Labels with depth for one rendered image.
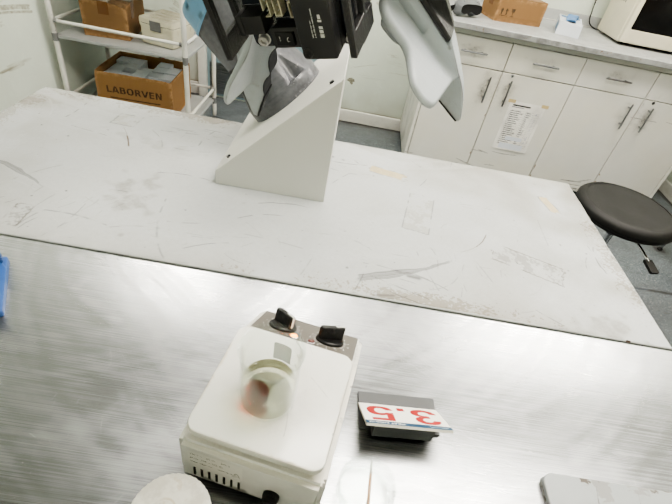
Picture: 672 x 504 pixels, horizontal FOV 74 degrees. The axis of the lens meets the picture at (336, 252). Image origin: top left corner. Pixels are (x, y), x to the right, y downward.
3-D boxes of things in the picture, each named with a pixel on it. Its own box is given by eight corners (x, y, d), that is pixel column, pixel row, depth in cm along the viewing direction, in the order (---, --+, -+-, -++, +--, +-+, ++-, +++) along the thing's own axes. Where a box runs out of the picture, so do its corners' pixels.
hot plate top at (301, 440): (241, 328, 46) (242, 322, 45) (353, 362, 45) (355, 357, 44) (182, 433, 36) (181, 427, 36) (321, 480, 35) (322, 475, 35)
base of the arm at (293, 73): (264, 104, 93) (231, 64, 88) (321, 60, 87) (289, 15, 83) (250, 132, 81) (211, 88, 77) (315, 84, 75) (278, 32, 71)
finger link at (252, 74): (195, 135, 31) (219, 27, 23) (229, 83, 34) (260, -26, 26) (236, 156, 32) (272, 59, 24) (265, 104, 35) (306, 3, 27)
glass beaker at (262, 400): (237, 374, 41) (238, 315, 36) (295, 373, 42) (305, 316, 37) (233, 436, 36) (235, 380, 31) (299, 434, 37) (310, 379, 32)
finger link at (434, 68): (445, 169, 27) (339, 57, 23) (458, 107, 30) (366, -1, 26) (491, 148, 25) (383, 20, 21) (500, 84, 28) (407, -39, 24)
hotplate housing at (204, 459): (261, 323, 57) (264, 278, 52) (359, 353, 55) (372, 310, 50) (167, 500, 40) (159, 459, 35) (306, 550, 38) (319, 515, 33)
